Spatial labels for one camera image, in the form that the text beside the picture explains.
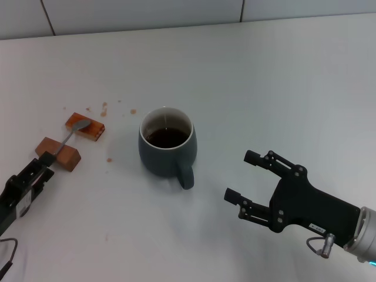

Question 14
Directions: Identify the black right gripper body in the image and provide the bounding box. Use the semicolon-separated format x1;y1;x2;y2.
268;165;361;248

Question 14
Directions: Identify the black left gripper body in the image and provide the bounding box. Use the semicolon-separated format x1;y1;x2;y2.
0;172;42;236

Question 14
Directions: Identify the pink-handled metal spoon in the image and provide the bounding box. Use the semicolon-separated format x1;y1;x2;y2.
52;119;92;156

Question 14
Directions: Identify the grey ceramic cup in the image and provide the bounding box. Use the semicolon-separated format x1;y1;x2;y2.
138;106;195;190

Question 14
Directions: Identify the plain wooden block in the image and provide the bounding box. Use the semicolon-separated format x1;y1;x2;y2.
35;136;82;173

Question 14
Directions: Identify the stained wooden block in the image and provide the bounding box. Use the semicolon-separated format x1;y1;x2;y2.
64;112;106;142

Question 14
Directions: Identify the dark brown coffee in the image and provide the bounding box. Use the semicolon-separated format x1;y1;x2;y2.
143;127;190;149

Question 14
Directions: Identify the left gripper cable with plug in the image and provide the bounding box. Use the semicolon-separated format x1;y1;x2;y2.
0;237;18;267

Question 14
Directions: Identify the gripper cable with plug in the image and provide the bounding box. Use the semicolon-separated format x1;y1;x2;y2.
0;237;18;267
306;233;336;260

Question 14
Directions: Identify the right gripper cable with plug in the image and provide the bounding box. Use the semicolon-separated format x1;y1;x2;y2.
306;233;336;260

